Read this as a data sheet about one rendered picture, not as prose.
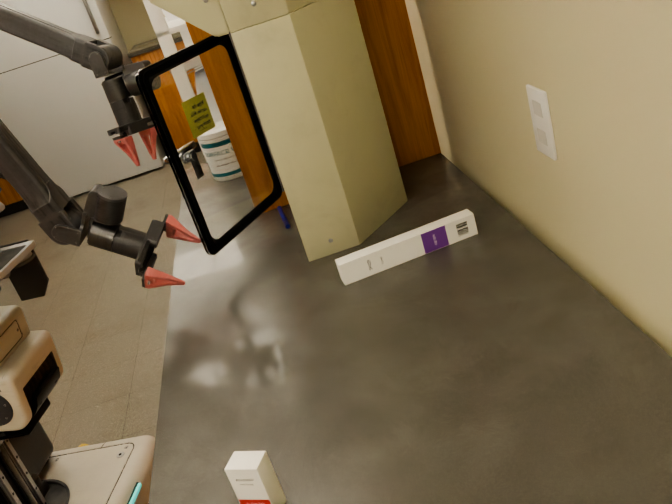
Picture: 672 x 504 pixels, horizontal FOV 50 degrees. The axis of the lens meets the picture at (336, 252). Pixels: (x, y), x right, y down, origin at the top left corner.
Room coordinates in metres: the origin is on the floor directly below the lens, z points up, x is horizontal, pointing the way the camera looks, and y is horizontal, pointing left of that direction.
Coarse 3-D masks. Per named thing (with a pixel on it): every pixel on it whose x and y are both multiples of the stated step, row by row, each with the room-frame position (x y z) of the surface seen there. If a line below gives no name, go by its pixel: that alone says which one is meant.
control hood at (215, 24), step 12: (156, 0) 1.34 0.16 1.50; (168, 0) 1.34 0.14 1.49; (180, 0) 1.34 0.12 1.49; (192, 0) 1.35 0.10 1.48; (204, 0) 1.34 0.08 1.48; (216, 0) 1.35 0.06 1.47; (180, 12) 1.34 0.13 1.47; (192, 12) 1.34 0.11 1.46; (204, 12) 1.35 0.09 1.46; (216, 12) 1.35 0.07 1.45; (192, 24) 1.35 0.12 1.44; (204, 24) 1.35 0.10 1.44; (216, 24) 1.35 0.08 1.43
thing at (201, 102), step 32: (192, 64) 1.53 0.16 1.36; (224, 64) 1.61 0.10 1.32; (160, 96) 1.44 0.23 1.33; (192, 96) 1.51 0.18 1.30; (224, 96) 1.58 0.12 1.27; (192, 128) 1.48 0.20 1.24; (224, 128) 1.55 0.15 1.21; (224, 160) 1.52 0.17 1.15; (256, 160) 1.61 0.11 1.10; (224, 192) 1.50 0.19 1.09; (256, 192) 1.58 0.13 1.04; (224, 224) 1.47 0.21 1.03
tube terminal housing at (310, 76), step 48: (240, 0) 1.35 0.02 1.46; (288, 0) 1.36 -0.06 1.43; (336, 0) 1.45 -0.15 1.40; (240, 48) 1.35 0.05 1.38; (288, 48) 1.35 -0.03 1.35; (336, 48) 1.42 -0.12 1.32; (288, 96) 1.35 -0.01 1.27; (336, 96) 1.39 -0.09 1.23; (288, 144) 1.35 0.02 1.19; (336, 144) 1.36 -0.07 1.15; (384, 144) 1.47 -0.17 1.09; (288, 192) 1.35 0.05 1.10; (336, 192) 1.35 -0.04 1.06; (384, 192) 1.44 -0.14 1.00; (336, 240) 1.35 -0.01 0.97
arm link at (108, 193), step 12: (96, 192) 1.35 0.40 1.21; (108, 192) 1.36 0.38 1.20; (120, 192) 1.37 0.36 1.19; (96, 204) 1.36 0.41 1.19; (108, 204) 1.34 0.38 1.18; (120, 204) 1.35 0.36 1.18; (84, 216) 1.36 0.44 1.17; (96, 216) 1.35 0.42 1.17; (108, 216) 1.35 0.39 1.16; (120, 216) 1.36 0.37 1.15; (60, 228) 1.35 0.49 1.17; (72, 228) 1.35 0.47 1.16; (84, 228) 1.37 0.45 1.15; (60, 240) 1.35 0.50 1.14; (72, 240) 1.35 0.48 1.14
